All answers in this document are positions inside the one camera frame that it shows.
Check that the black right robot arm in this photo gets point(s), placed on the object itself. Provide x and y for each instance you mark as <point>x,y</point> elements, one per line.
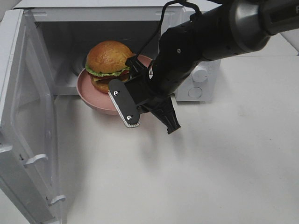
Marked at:
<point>234,28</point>

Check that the white door release button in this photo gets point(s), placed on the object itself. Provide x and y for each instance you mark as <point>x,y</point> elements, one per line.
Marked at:
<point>195,92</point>

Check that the white microwave knob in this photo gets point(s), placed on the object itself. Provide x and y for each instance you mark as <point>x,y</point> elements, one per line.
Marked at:
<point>199,74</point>

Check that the pink round plate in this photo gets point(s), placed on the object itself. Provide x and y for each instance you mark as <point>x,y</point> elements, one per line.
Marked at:
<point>92,97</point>

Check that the toy hamburger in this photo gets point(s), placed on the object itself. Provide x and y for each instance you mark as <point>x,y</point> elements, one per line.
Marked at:
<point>107,61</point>

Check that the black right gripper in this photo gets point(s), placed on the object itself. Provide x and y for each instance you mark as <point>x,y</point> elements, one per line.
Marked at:
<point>151,87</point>

